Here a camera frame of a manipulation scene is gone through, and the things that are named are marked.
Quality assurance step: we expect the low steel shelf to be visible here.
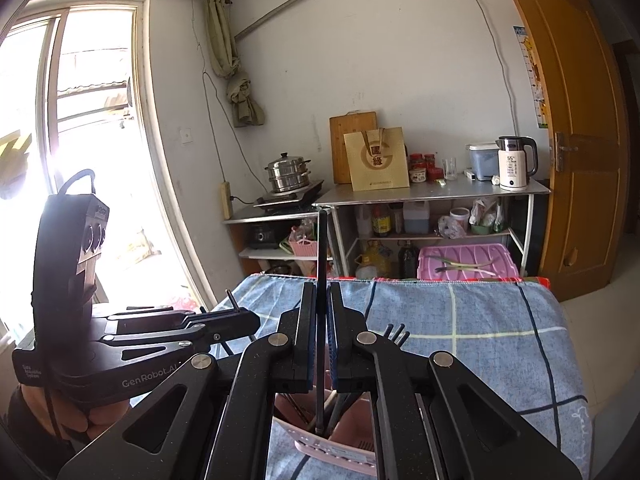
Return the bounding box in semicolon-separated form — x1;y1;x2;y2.
222;208;333;276

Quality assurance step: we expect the blue plaid blanket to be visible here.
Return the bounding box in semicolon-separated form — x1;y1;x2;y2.
127;272;596;480

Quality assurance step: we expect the beige curtain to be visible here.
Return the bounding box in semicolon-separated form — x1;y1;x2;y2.
206;0;266;128

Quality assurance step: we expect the person's left forearm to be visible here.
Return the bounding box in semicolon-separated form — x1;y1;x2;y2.
4;390;76;468

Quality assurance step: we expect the green bowl with packets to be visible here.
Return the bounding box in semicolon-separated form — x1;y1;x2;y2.
470;197;506;236

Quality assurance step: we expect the soy sauce bottle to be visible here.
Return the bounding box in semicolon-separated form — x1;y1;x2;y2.
371;204;392;237

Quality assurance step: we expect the wooden door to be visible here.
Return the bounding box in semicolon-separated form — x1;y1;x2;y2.
492;0;632;303

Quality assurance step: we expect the translucent storage container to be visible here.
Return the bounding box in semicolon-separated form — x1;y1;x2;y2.
466;143;501;182

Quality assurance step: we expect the tan paper bag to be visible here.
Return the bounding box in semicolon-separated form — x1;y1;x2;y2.
343;126;411;192

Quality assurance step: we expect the wooden cutting board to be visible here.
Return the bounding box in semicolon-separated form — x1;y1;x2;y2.
329;110;379;185

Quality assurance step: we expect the yellow oil bottle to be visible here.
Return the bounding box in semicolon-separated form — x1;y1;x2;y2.
356;240;391;279

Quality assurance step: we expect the pink utensil holder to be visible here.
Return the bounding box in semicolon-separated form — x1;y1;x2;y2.
274;390;378;478

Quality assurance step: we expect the steel steamer pot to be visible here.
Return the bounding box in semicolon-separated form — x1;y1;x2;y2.
265;151;312;194

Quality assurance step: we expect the white framed window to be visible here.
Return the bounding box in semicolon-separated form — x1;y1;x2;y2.
0;0;221;346

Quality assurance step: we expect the black induction cooker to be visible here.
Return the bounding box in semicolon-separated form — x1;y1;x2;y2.
252;180;325;209

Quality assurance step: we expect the brown chopstick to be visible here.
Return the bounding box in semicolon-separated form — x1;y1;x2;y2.
282;394;313;426

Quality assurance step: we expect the person's left hand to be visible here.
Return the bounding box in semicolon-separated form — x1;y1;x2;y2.
20;384;133;444

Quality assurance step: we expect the pink plastic bin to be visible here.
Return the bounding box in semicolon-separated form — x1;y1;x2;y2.
417;243;520;282

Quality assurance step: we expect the metal door handle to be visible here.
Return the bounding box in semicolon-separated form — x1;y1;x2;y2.
554;131;580;172

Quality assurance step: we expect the white electric kettle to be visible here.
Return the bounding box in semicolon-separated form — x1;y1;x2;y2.
495;136;539;192

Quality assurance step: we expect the dark glass bottle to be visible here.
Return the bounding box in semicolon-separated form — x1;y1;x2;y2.
398;241;420;279

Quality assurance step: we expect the green scallion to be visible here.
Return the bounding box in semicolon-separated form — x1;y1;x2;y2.
435;256;496;277

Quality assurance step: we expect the grey wall pipe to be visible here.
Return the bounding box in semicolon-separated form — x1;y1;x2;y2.
234;0;339;40

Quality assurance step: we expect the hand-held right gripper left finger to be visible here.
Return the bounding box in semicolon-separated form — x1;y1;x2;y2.
57;281;318;480

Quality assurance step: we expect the steel kitchen table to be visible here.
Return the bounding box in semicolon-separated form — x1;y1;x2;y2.
312;178;551;278

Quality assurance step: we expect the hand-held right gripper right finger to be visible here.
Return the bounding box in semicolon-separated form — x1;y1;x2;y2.
326;280;585;480

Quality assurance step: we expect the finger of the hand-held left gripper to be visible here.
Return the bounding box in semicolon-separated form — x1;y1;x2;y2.
106;305;237;334
98;309;261;362

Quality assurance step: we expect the pink plastic basket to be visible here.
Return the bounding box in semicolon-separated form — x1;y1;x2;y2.
287;232;319;258

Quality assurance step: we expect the wall calendar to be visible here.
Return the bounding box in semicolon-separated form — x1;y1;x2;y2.
512;25;546;128

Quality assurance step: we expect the crumpled plastic bag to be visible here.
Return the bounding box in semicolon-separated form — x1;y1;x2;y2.
435;216;466;240

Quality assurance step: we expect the jug with blue liquid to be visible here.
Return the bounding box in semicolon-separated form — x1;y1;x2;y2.
402;201;431;235

